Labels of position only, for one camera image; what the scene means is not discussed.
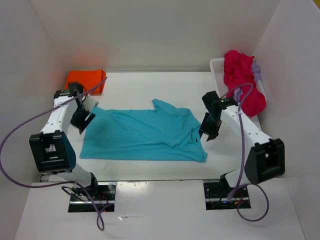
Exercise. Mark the magenta t shirt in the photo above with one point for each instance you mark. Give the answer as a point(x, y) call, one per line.
point(239, 78)

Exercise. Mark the white plastic basket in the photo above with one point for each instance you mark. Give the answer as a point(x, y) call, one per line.
point(217, 72)

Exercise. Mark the lavender t shirt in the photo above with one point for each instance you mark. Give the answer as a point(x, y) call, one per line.
point(256, 70)

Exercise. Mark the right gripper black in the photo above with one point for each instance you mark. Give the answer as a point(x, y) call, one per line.
point(212, 133)

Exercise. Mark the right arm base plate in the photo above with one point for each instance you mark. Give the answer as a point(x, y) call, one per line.
point(216, 198)

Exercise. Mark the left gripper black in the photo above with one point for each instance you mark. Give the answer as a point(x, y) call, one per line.
point(81, 123)

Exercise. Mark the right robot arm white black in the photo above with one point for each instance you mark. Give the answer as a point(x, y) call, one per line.
point(262, 157)

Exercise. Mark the orange t shirt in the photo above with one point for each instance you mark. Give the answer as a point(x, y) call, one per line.
point(87, 78)

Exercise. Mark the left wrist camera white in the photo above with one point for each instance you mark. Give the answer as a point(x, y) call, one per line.
point(89, 103)

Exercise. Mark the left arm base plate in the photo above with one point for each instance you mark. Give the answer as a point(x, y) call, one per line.
point(103, 198)

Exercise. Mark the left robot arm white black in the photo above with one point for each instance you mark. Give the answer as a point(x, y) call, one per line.
point(51, 149)

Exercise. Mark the cyan t shirt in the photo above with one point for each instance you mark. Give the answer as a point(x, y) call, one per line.
point(164, 133)

